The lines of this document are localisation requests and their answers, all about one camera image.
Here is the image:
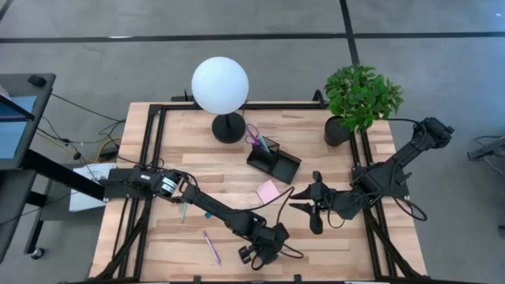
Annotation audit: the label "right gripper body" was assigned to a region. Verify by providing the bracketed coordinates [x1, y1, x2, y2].
[309, 170, 345, 235]

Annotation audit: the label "black computer mouse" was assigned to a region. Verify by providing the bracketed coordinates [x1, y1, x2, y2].
[26, 73, 48, 88]

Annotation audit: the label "purple handled scissors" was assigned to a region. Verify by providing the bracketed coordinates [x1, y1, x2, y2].
[244, 123, 262, 148]

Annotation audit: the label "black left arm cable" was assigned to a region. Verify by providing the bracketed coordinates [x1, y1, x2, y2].
[236, 185, 305, 272]

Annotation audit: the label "grey equipment stand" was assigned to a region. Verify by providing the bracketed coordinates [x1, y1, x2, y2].
[467, 136, 505, 161]

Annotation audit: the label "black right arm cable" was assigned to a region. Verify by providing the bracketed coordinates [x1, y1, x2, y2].
[327, 117, 428, 230]

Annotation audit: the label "green potted plant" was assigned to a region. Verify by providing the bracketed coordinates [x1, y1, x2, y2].
[323, 65, 406, 148]

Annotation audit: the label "purple pen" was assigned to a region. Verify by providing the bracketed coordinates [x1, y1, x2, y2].
[202, 229, 223, 266]

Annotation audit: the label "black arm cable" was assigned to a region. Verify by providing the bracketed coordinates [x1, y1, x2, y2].
[236, 185, 305, 272]
[327, 117, 428, 230]

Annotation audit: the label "black side desk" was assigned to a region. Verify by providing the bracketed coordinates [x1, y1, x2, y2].
[0, 73, 107, 261]

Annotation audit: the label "white globe table lamp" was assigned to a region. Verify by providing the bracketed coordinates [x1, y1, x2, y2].
[190, 56, 250, 144]

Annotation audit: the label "yellow floor cable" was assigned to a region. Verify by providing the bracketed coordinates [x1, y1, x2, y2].
[35, 129, 123, 163]

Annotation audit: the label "black aluminium table frame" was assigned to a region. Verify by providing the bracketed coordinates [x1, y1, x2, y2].
[94, 101, 425, 283]

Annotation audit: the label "black floor cables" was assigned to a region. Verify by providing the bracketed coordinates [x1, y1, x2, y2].
[39, 92, 127, 166]

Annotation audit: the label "pink sticky note pad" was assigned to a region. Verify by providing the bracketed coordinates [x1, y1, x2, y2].
[255, 179, 282, 205]

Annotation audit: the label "blue screen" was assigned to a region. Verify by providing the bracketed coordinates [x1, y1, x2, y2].
[0, 94, 39, 161]

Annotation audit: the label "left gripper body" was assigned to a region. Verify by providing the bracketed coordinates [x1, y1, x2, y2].
[252, 222, 291, 266]

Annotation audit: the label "black mesh desk organizer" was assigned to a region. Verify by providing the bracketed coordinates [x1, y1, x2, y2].
[245, 136, 303, 185]

